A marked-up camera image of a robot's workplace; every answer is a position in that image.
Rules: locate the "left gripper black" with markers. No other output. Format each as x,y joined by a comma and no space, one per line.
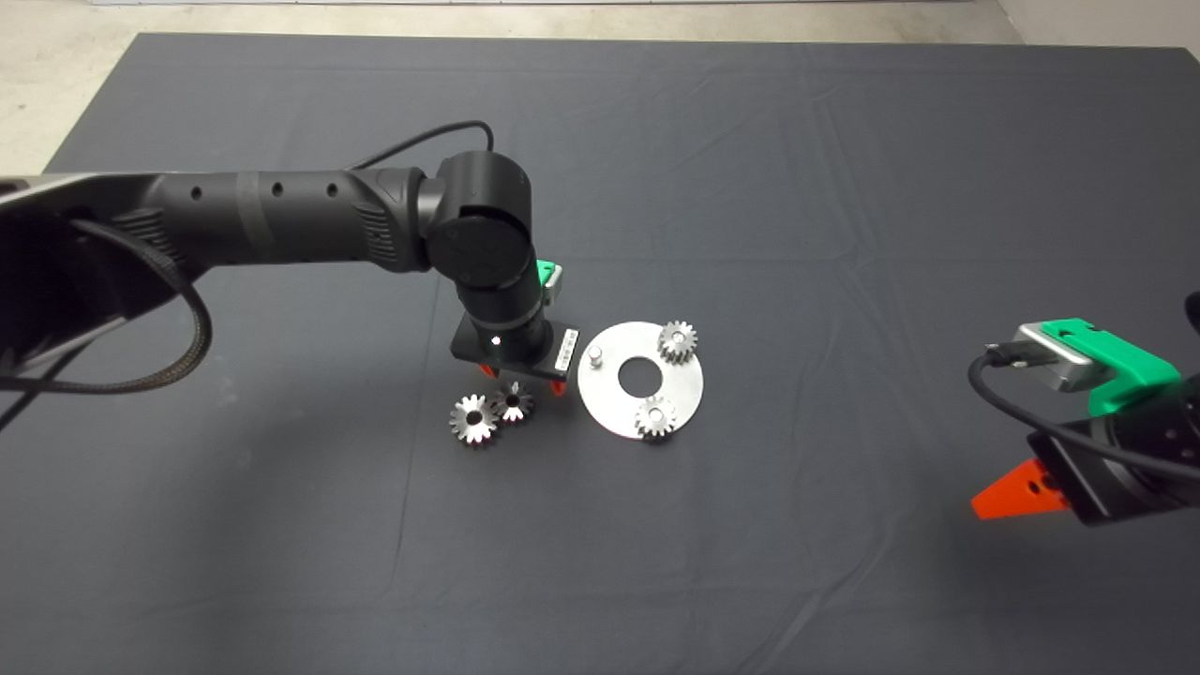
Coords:
534,361

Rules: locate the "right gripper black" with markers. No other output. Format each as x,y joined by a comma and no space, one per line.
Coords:
1092,497

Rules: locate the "small steel gear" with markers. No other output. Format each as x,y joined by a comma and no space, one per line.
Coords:
647,427
668,349
525,411

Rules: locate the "tall large steel gear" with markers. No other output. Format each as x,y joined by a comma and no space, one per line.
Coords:
462,429

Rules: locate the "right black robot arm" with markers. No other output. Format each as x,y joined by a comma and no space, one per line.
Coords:
1162,431

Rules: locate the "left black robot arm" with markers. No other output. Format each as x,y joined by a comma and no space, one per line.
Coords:
281,220

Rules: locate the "round metal plate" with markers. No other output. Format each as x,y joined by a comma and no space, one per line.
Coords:
609,403

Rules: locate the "dark grey table cloth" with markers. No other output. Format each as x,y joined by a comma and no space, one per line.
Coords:
750,562

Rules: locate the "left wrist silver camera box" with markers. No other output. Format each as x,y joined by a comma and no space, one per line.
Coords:
556,286

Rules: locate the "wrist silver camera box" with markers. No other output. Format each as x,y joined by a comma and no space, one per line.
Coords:
1064,366
556,286

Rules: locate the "left wrist green camera mount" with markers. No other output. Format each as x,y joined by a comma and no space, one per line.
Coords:
543,277

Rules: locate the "wrist green camera mount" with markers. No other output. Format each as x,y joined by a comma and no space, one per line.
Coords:
1134,375
543,277

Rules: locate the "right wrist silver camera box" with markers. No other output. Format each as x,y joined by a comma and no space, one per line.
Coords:
1064,366

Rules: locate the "right wrist green camera mount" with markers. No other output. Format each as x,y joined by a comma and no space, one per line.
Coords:
1134,375

